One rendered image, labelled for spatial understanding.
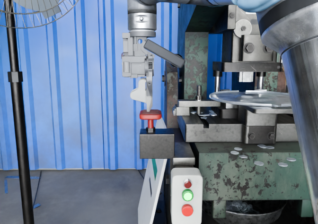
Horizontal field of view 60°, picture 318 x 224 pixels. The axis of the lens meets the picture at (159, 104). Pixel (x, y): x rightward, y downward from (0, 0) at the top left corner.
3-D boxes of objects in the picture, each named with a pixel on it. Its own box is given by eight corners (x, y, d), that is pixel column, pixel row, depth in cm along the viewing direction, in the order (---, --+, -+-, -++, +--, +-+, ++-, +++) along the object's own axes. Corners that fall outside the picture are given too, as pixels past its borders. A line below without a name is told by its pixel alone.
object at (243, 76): (253, 81, 95) (254, 71, 95) (240, 81, 95) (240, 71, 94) (250, 81, 98) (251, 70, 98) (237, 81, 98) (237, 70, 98)
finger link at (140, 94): (130, 111, 76) (130, 78, 74) (152, 111, 76) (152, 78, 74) (129, 114, 72) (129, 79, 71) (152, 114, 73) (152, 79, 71)
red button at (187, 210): (193, 216, 67) (193, 206, 66) (181, 217, 67) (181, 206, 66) (192, 214, 68) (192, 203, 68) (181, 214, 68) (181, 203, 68)
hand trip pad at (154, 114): (161, 142, 74) (162, 114, 72) (139, 142, 73) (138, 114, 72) (161, 134, 80) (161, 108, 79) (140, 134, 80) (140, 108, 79)
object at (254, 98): (221, 107, 72) (221, 104, 72) (202, 92, 100) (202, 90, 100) (331, 107, 72) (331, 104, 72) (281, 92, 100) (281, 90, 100)
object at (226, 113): (279, 118, 93) (279, 109, 92) (219, 118, 92) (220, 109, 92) (260, 108, 108) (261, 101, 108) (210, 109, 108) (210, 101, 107)
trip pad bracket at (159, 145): (174, 197, 77) (175, 130, 74) (140, 198, 77) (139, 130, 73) (173, 187, 83) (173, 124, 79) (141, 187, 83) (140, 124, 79)
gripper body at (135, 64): (125, 77, 78) (124, 33, 76) (155, 77, 78) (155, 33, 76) (122, 79, 70) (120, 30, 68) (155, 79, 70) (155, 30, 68)
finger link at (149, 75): (145, 94, 75) (145, 62, 73) (152, 94, 75) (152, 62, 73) (145, 97, 70) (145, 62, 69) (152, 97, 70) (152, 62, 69)
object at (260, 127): (304, 158, 71) (310, 107, 69) (251, 158, 71) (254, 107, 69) (266, 132, 96) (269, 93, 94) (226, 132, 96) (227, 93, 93)
